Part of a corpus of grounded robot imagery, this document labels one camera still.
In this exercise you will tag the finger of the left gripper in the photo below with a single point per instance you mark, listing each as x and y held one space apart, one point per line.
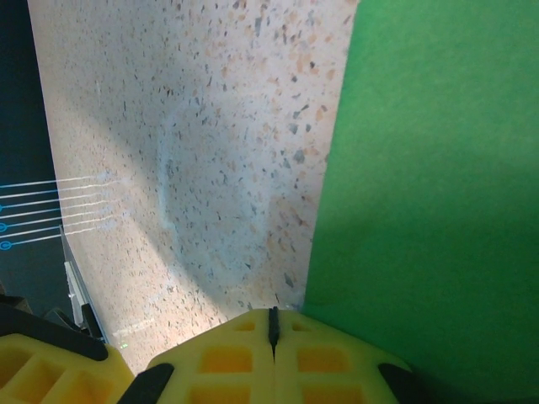
50 374

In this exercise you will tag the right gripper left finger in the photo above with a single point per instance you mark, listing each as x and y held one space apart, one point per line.
227 366

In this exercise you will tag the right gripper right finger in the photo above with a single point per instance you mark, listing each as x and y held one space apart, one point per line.
324 366

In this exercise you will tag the green square paper sheet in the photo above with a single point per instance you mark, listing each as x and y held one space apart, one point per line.
421 168

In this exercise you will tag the aluminium frame post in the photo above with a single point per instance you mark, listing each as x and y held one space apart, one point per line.
78 286

